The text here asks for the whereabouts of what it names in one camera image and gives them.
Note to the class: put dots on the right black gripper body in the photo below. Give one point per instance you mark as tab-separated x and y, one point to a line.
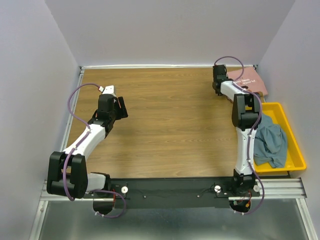
225	77

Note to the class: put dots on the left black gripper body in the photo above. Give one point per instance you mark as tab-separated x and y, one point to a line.
115	114

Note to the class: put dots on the pink t shirt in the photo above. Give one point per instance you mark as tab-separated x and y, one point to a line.
249	79

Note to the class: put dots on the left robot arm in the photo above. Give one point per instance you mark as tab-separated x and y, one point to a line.
67	170

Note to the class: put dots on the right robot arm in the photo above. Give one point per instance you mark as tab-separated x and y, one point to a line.
246	116

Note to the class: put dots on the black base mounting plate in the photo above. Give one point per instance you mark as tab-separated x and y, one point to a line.
169	193

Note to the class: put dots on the blue t shirt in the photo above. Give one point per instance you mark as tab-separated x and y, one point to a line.
270	144

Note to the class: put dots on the yellow plastic bin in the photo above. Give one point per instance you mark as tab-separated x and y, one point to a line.
295	160

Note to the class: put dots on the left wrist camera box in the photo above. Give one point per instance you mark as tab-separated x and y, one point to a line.
110	90

